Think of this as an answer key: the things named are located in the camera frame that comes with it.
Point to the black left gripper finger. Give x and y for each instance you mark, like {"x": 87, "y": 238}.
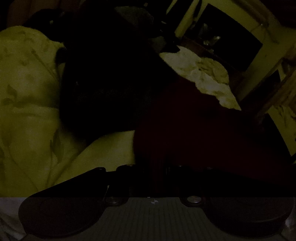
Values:
{"x": 70, "y": 207}

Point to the dark large garment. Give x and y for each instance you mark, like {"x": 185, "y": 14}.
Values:
{"x": 115, "y": 81}

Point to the white floral bed sheet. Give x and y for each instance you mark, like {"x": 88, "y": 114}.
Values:
{"x": 35, "y": 153}

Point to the small pale crumpled cloth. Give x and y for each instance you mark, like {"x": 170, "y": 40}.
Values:
{"x": 214, "y": 69}

